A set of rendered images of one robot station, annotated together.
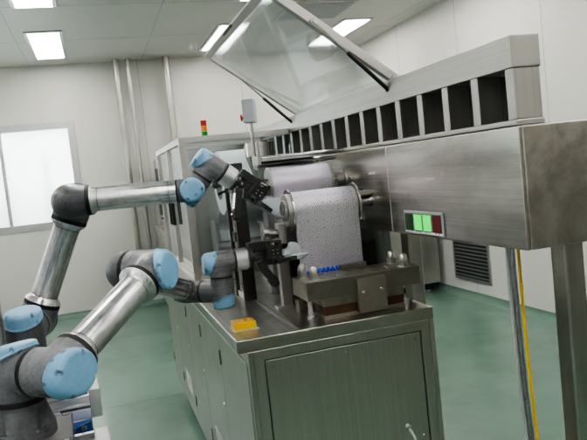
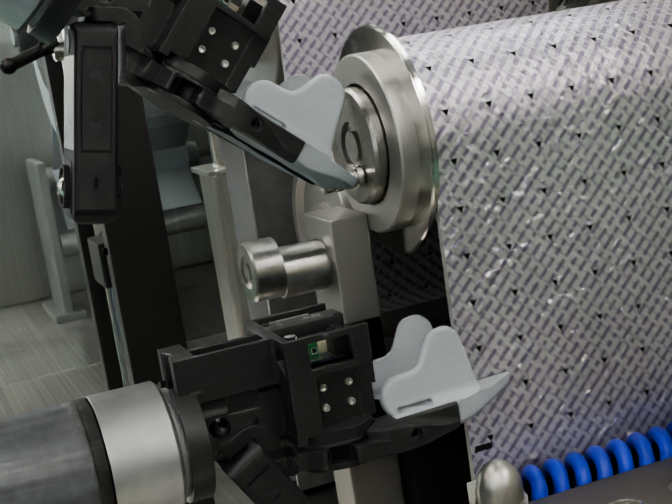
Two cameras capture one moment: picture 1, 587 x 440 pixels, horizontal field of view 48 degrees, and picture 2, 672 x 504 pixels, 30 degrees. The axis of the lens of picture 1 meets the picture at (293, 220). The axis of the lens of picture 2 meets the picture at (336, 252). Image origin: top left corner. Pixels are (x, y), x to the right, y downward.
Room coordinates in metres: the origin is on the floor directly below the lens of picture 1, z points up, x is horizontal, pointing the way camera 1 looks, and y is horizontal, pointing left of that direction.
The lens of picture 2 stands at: (1.54, 0.10, 1.34)
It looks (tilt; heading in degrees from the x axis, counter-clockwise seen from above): 11 degrees down; 356
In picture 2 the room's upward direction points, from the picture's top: 9 degrees counter-clockwise
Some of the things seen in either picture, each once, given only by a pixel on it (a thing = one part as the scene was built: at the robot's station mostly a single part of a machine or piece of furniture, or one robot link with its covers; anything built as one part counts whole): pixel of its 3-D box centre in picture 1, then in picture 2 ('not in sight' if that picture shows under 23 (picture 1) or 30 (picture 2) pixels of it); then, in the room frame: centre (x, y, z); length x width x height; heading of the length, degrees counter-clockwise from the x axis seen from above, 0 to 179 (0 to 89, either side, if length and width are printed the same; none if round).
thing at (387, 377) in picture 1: (262, 366); not in sight; (3.25, 0.23, 0.43); 2.52 x 0.64 x 0.86; 16
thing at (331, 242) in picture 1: (330, 244); (617, 318); (2.31, -0.12, 1.11); 0.23 x 0.01 x 0.18; 106
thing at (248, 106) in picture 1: (247, 111); not in sight; (2.87, 0.15, 1.66); 0.07 x 0.07 x 0.10; 84
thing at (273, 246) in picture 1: (264, 253); (271, 403); (2.24, 0.11, 1.12); 0.12 x 0.08 x 0.09; 106
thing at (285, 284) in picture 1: (279, 266); (342, 436); (2.36, 0.07, 1.05); 0.06 x 0.05 x 0.31; 106
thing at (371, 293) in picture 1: (371, 293); not in sight; (2.12, -0.23, 0.96); 0.10 x 0.03 x 0.11; 106
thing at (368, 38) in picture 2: (288, 210); (383, 140); (2.34, 0.01, 1.25); 0.15 x 0.01 x 0.15; 16
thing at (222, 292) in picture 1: (218, 292); not in sight; (2.21, 0.28, 1.01); 0.11 x 0.08 x 0.11; 64
